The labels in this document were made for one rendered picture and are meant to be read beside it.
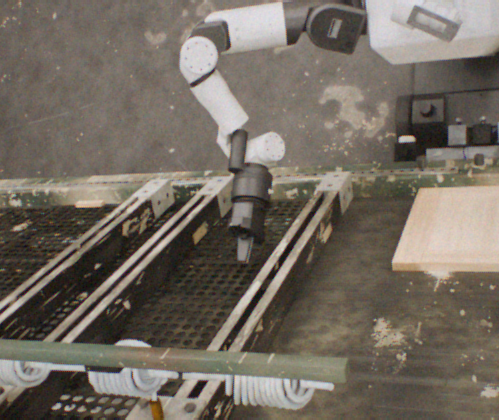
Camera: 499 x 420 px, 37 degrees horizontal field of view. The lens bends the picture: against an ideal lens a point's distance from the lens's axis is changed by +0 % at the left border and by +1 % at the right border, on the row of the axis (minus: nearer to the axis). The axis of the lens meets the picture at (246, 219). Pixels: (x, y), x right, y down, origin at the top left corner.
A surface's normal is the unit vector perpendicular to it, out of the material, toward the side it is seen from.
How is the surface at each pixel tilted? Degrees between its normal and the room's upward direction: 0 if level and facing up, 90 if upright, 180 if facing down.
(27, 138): 0
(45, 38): 0
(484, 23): 23
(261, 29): 37
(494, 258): 57
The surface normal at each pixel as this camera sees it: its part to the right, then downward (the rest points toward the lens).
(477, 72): -0.37, -0.15
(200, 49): -0.01, 0.38
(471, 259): -0.17, -0.91
